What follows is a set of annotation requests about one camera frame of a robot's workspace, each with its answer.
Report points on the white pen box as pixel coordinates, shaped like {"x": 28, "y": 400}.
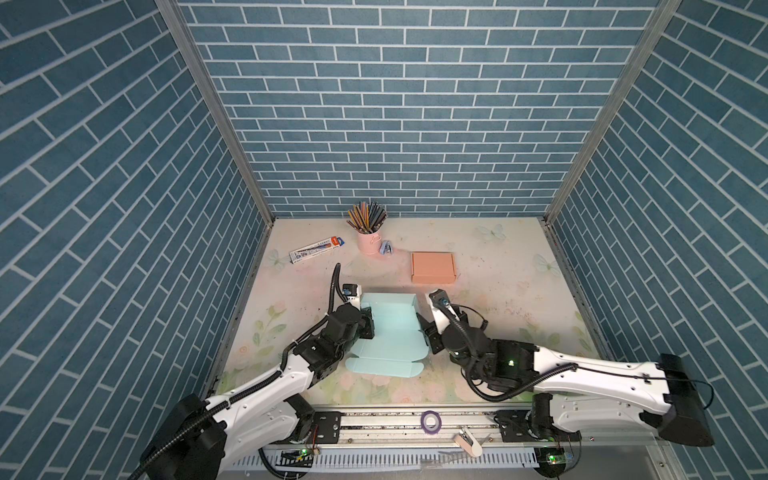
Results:
{"x": 316, "y": 249}

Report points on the bundle of coloured pencils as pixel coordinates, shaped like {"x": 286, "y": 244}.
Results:
{"x": 366, "y": 218}

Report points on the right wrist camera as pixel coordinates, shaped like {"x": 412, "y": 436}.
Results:
{"x": 439, "y": 309}

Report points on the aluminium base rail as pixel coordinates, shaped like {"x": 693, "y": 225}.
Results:
{"x": 381, "y": 440}

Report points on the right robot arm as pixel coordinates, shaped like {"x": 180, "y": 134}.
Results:
{"x": 571, "y": 393}

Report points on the purple tape roll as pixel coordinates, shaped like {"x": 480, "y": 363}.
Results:
{"x": 430, "y": 422}

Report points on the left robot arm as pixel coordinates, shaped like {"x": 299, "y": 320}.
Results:
{"x": 199, "y": 436}

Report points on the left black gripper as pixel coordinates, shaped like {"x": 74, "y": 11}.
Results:
{"x": 366, "y": 320}

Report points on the small blue stapler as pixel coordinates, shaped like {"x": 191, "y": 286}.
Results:
{"x": 386, "y": 248}

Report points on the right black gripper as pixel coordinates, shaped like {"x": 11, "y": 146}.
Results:
{"x": 431, "y": 331}

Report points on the white pink clip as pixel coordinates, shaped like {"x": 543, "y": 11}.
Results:
{"x": 468, "y": 443}

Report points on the pink pencil cup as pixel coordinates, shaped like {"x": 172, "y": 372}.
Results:
{"x": 369, "y": 243}

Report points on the orange paper box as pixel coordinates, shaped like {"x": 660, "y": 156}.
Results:
{"x": 433, "y": 268}

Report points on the light blue paper box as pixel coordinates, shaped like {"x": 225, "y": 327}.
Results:
{"x": 398, "y": 346}

